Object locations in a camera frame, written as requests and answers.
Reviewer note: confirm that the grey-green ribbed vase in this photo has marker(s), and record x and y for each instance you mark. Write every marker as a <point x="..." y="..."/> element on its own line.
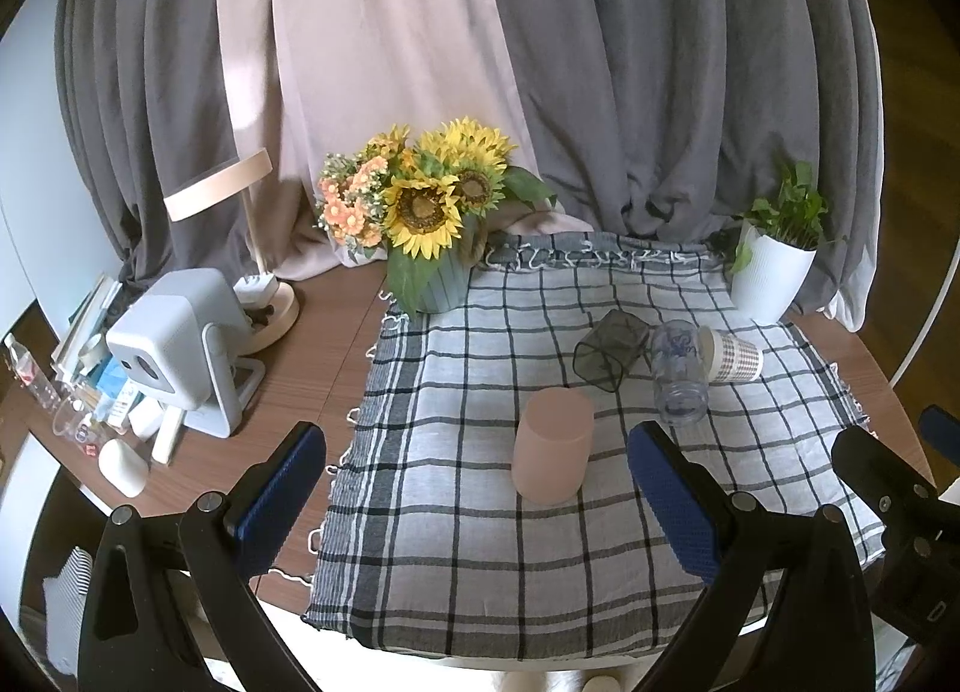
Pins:
<point x="446" y="291"/>

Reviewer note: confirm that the white desk lamp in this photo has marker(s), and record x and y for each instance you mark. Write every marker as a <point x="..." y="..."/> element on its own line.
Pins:
<point x="217" y="186"/>

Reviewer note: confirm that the white projector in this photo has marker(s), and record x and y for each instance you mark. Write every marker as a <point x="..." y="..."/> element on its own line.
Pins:
<point x="172" y="332"/>

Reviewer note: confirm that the clear plastic bottle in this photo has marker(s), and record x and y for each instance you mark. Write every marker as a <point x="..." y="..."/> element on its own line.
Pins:
<point x="30" y="370"/>

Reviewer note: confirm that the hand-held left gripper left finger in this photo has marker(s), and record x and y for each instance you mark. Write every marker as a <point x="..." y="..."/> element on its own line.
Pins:
<point x="281" y="486"/>

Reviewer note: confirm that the stack of books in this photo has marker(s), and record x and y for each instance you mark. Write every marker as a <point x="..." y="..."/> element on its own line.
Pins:
<point x="86" y="313"/>

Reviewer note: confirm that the grey curtain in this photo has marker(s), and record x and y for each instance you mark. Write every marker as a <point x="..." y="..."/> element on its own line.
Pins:
<point x="150" y="100"/>
<point x="675" y="62"/>

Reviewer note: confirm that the clear glass cup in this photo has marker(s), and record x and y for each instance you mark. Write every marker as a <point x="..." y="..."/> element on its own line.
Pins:
<point x="679" y="377"/>

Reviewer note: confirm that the green potted plant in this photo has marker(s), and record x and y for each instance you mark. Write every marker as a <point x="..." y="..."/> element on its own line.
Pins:
<point x="791" y="208"/>

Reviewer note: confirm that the white charger plug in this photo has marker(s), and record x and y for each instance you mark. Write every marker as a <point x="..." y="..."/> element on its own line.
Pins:
<point x="255" y="289"/>

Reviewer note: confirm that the light blue box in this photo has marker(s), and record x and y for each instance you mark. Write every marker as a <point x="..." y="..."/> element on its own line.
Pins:
<point x="114" y="379"/>

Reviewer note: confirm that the dark transparent cup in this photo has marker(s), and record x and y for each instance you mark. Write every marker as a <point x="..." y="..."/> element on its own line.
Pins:
<point x="611" y="351"/>

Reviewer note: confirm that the white ribbed plant pot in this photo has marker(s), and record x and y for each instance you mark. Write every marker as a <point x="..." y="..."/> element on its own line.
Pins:
<point x="769" y="276"/>

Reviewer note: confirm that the pink curtain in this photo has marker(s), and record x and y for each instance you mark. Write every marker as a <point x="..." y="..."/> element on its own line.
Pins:
<point x="375" y="47"/>

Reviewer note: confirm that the black and white checked cloth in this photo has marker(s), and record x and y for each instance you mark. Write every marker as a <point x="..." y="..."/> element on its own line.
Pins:
<point x="450" y="549"/>

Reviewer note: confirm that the checked paper cup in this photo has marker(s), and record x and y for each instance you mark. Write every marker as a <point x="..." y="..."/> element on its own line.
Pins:
<point x="735" y="356"/>

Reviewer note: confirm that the clear plastic cup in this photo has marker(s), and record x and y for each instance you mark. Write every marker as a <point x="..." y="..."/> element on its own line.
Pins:
<point x="70" y="424"/>

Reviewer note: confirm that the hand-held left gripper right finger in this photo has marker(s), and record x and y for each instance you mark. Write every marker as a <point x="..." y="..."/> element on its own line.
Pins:
<point x="675" y="504"/>

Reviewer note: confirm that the white earbud case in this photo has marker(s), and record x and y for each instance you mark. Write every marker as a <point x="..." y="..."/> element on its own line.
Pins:
<point x="124" y="468"/>

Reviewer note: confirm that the pink cup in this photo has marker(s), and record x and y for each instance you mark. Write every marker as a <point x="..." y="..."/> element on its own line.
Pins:
<point x="551" y="448"/>

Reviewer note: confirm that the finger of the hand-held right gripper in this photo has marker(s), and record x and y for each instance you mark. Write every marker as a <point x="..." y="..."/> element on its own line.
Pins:
<point x="943" y="426"/>
<point x="881" y="471"/>

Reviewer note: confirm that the sunflower bouquet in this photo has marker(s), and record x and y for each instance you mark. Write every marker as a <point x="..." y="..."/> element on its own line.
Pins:
<point x="420" y="208"/>

